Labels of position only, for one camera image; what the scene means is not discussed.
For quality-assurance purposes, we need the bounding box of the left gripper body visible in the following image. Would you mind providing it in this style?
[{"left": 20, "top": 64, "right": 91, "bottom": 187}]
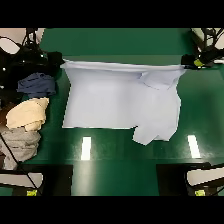
[{"left": 47, "top": 51, "right": 66, "bottom": 78}]

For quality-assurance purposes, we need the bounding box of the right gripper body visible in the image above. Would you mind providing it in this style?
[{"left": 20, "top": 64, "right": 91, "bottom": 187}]
[{"left": 180, "top": 53, "right": 205, "bottom": 70}]

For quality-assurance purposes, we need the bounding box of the pale blue shirt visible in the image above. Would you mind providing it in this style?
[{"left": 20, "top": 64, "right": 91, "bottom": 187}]
[{"left": 61, "top": 58, "right": 187, "bottom": 146}]

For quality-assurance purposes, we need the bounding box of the navy blue garment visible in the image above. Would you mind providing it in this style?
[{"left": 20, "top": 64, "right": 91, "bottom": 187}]
[{"left": 16, "top": 72, "right": 57, "bottom": 98}]

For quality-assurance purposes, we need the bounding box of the cream garment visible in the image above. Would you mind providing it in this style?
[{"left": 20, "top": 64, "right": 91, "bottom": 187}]
[{"left": 5, "top": 96, "right": 51, "bottom": 132}]

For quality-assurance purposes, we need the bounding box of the grey garment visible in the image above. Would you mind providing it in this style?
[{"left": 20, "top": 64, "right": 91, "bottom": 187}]
[{"left": 0, "top": 126, "right": 42, "bottom": 171}]

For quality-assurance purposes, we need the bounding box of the black cable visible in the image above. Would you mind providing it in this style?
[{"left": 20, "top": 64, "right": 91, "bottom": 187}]
[{"left": 0, "top": 132, "right": 44, "bottom": 197}]

